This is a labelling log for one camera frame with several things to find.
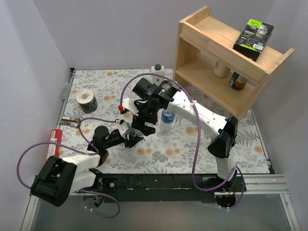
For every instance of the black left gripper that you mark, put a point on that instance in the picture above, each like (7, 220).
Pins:
(130, 138)

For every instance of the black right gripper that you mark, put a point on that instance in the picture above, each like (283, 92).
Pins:
(143, 121)

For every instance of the blue label water bottle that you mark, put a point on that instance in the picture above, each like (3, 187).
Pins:
(167, 118)

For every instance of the clear water bottle white-blue label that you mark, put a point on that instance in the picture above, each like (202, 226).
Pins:
(135, 134)

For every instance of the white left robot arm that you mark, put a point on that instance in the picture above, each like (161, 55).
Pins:
(61, 176)

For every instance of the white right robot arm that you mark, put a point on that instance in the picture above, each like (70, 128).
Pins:
(221, 130)

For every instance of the white square lotion bottle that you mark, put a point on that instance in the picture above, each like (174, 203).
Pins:
(158, 69)

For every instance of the chocolate bar wrapper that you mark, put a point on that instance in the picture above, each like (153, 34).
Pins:
(73, 122)

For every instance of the wooden shelf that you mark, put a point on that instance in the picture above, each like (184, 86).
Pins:
(202, 38)

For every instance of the cream cup on shelf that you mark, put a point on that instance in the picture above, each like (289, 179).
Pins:
(221, 70)

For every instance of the dark jar on shelf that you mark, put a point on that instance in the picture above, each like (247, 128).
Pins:
(237, 82)

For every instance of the black green product box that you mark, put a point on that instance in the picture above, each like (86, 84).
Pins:
(253, 39)

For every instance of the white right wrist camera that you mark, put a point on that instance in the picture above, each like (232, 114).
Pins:
(127, 105)

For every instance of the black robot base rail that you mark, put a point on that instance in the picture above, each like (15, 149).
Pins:
(165, 187)

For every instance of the small clear bottle at wall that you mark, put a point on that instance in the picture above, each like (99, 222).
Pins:
(64, 91)

